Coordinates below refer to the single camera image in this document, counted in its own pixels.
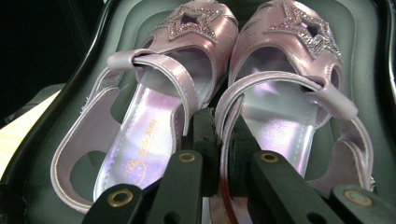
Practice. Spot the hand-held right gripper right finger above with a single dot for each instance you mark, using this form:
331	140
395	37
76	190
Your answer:
241	146

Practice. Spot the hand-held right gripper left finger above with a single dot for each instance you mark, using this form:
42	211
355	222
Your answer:
207	149

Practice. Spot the lilac star sandal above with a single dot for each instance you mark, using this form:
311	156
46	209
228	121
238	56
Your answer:
149	124
280	115

